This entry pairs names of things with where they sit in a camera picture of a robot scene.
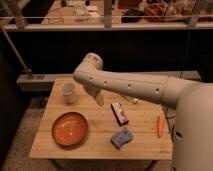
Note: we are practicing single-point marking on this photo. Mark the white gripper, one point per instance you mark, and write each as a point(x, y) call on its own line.
point(99, 98)

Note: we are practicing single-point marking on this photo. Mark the white ceramic cup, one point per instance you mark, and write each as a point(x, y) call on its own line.
point(68, 92)

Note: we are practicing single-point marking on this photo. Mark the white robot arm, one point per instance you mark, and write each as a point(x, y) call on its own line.
point(192, 101)

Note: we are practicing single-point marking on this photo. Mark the small red snack box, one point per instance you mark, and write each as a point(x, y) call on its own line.
point(119, 113)

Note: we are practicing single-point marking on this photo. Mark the white plastic bottle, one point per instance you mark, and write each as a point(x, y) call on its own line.
point(130, 99)

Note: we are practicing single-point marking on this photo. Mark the orange bowl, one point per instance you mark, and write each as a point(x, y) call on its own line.
point(69, 129)

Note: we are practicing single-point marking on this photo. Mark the blue sponge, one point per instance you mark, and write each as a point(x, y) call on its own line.
point(122, 137)

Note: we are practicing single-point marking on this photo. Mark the orange carrot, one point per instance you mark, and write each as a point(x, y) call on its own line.
point(160, 125)

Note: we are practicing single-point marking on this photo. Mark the metal railing beam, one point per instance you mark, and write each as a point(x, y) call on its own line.
point(104, 26)

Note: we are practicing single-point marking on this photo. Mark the grey concrete ledge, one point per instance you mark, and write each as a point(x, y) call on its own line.
point(44, 82)

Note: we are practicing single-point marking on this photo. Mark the diagonal metal pole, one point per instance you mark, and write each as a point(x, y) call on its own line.
point(26, 69)

